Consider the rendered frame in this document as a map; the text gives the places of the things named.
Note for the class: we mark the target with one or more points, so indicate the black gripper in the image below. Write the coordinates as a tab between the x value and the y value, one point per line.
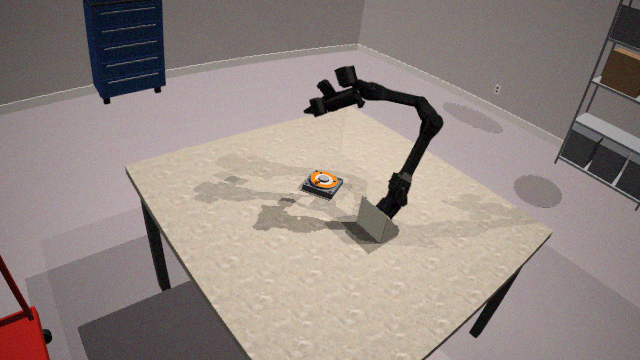
320	107

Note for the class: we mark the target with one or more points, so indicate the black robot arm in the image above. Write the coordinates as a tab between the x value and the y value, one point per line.
432	123

